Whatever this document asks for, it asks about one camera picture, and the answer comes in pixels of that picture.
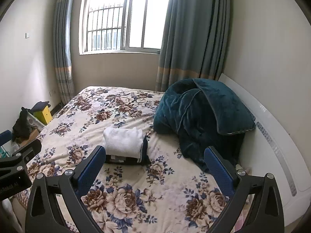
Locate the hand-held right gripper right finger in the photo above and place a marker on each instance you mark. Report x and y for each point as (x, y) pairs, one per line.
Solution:
(218, 167)

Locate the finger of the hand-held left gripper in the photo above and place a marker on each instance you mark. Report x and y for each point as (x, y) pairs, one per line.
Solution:
(5, 138)
(28, 150)

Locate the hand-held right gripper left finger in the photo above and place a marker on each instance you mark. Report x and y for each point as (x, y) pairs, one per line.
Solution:
(91, 165)

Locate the white knit garment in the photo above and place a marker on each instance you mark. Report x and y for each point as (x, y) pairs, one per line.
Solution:
(121, 140)

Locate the cardboard box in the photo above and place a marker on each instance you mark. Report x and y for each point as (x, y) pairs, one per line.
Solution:
(30, 137)

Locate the black cloth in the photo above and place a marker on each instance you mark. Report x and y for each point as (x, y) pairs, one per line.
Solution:
(21, 126)

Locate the white plastic bin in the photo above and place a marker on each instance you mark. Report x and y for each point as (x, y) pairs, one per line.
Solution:
(34, 122)

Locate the yellow box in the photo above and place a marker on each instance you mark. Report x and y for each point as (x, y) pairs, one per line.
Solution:
(43, 117)

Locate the floral bed sheet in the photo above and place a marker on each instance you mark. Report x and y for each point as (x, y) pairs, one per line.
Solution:
(175, 182)

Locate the dark blue flat item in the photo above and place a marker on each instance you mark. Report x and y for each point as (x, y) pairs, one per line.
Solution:
(41, 105)

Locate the dark striped folded garment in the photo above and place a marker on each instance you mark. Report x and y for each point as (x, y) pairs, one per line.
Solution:
(145, 155)

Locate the teal plush blanket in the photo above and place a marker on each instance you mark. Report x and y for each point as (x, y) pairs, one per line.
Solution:
(194, 116)

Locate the pink checked sheet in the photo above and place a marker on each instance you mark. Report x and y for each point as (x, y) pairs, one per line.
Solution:
(243, 220)

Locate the white headboard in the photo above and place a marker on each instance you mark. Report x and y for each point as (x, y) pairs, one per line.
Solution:
(272, 136)

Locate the narrow grey-blue curtain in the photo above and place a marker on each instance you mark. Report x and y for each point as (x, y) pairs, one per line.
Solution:
(63, 53)

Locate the wide grey-blue curtain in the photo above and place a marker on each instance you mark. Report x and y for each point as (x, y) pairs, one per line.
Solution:
(192, 41)

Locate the barred window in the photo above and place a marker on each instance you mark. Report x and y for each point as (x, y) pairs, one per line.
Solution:
(138, 17)

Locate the wall socket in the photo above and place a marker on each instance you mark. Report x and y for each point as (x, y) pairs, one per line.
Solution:
(52, 92)

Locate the wall switch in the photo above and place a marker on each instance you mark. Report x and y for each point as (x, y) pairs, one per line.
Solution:
(27, 35)

